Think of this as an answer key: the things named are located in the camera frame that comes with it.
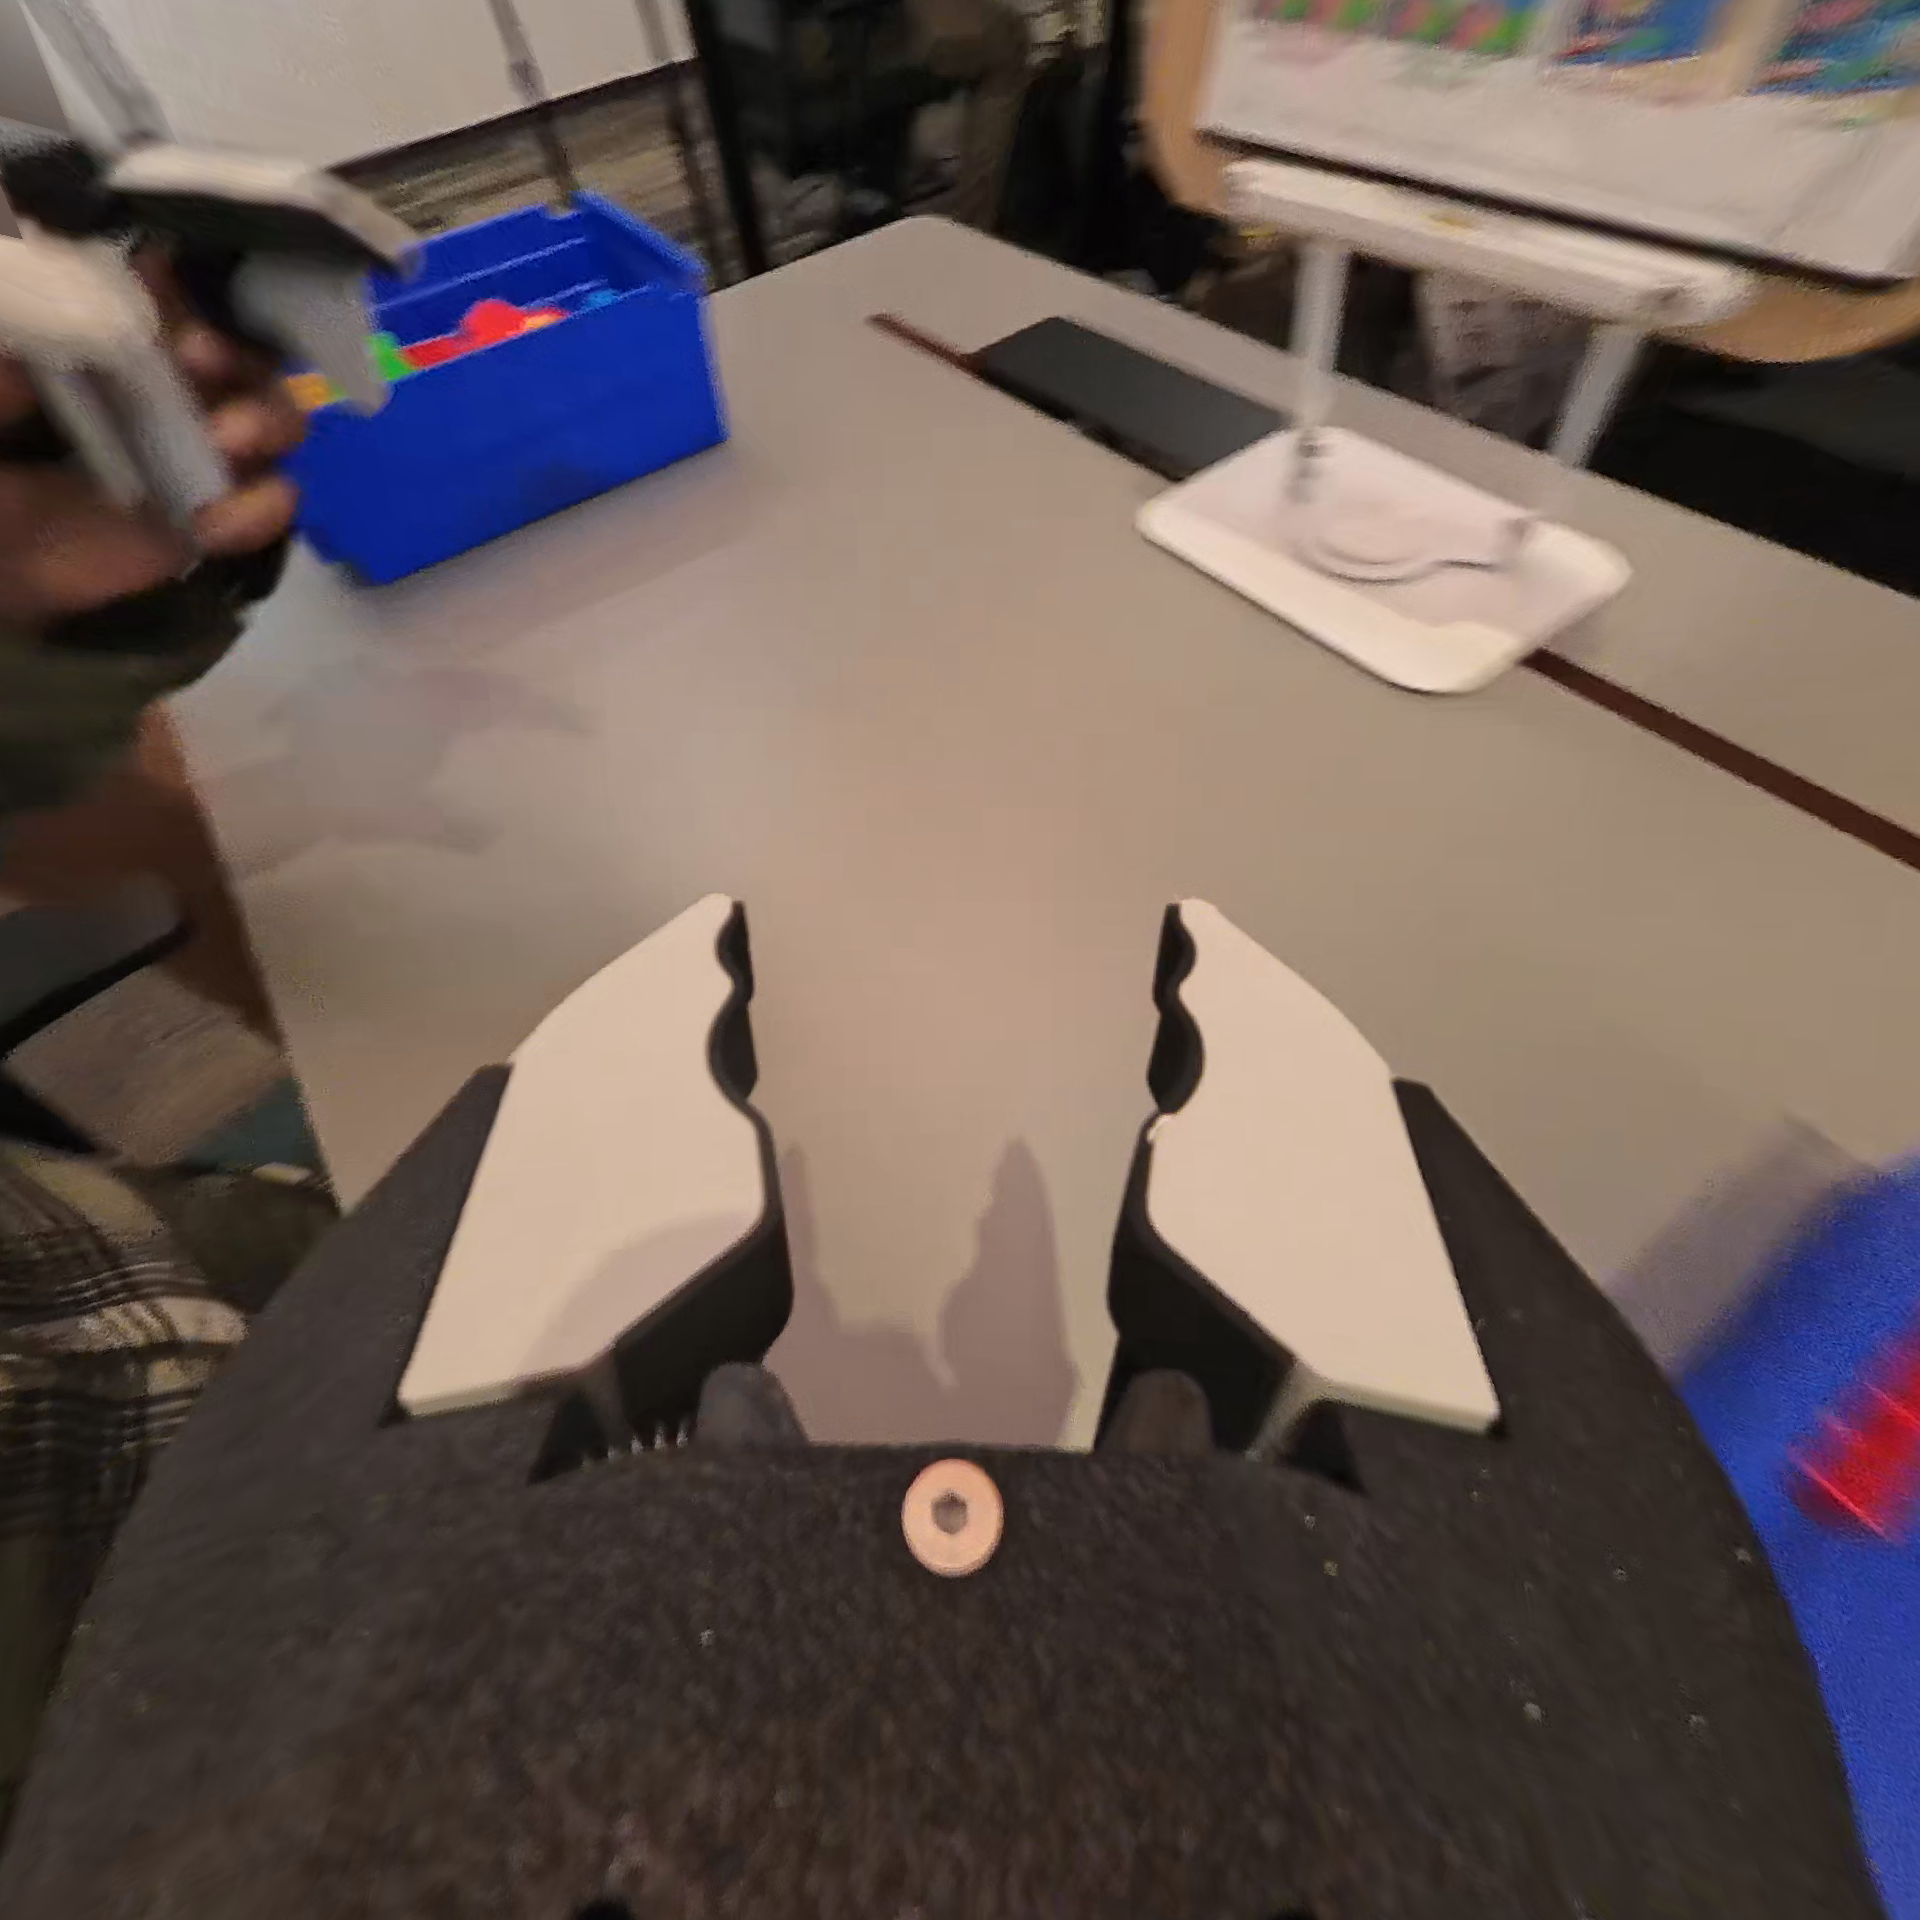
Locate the white document stand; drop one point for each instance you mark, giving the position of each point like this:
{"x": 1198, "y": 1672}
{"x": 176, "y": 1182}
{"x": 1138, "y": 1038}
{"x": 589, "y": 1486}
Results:
{"x": 1394, "y": 599}

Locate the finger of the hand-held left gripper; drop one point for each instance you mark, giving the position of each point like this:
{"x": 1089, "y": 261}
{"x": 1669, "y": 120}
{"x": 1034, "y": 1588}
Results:
{"x": 323, "y": 330}
{"x": 253, "y": 189}

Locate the wooden pillar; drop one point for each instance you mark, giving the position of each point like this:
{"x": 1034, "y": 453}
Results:
{"x": 225, "y": 885}

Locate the black high-back chair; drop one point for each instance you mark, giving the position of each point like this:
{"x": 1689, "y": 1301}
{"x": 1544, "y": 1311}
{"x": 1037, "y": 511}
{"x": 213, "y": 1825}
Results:
{"x": 840, "y": 120}

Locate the blue plastic bin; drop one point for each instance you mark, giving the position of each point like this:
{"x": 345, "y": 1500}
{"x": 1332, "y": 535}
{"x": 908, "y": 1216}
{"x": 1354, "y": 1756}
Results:
{"x": 1769, "y": 1350}
{"x": 523, "y": 450}

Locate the person's left hand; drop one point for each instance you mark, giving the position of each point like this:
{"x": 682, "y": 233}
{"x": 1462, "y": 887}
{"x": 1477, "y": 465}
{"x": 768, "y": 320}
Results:
{"x": 90, "y": 556}

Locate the black tripod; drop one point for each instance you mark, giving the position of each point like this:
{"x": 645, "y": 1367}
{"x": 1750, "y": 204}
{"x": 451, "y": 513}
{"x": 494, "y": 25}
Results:
{"x": 540, "y": 89}

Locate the instruction board on stand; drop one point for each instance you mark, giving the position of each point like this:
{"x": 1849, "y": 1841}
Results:
{"x": 1170, "y": 120}

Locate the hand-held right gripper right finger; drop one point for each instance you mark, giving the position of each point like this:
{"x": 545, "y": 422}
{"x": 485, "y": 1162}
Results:
{"x": 1305, "y": 1200}

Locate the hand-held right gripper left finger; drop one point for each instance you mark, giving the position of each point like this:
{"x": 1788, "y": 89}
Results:
{"x": 600, "y": 1185}

